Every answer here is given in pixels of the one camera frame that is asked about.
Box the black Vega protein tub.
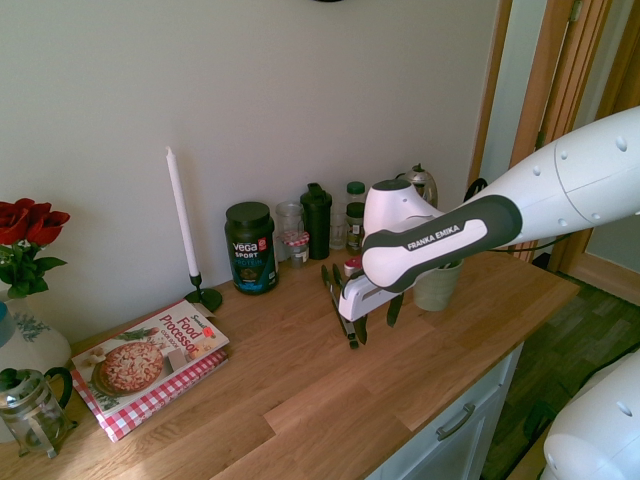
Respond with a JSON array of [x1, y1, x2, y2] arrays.
[[224, 201, 280, 297]]

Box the steel tongs with black tips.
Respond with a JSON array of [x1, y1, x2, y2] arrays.
[[320, 263, 361, 351]]

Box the white drawer with handle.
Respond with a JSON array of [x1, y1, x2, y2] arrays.
[[359, 343, 525, 480]]

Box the wooden door frame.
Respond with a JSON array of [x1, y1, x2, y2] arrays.
[[467, 0, 640, 282]]

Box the spice jar with dark lid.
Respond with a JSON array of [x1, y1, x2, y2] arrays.
[[344, 201, 367, 254]]

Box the tall white candle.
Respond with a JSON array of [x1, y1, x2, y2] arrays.
[[165, 145, 201, 279]]

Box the red roses bouquet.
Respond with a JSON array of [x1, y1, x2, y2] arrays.
[[0, 198, 72, 301]]

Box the green ribbed utensil holder cup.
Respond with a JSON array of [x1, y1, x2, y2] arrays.
[[412, 257, 465, 312]]

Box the food processor cookbook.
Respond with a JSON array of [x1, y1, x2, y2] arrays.
[[70, 299, 232, 417]]

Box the white vase blue floral print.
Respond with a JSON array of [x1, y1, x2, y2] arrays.
[[0, 293, 73, 384]]

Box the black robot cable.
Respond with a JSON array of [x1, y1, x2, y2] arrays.
[[492, 230, 576, 255]]

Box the black shaker bottle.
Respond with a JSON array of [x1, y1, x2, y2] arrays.
[[299, 182, 333, 261]]

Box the tall clear glass jar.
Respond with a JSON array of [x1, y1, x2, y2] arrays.
[[274, 200, 306, 264]]

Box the stainless steel electric kettle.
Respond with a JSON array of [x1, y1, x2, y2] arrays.
[[397, 163, 440, 211]]

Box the metal drawer handle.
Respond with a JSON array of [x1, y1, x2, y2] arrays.
[[433, 403, 477, 442]]

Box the small jar red checkered lid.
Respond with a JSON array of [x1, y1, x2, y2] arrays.
[[278, 231, 312, 270]]

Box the black candle holder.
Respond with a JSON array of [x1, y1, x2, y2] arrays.
[[184, 272, 225, 313]]

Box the glass French press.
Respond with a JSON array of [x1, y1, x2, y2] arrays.
[[0, 367, 79, 459]]

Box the clear drinking glass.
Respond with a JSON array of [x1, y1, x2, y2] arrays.
[[328, 202, 348, 251]]

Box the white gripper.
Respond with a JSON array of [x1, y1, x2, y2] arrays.
[[338, 278, 406, 346]]

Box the black slotted spatula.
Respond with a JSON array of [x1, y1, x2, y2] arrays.
[[464, 177, 489, 202]]

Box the red checkered book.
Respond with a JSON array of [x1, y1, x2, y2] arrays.
[[69, 348, 231, 444]]

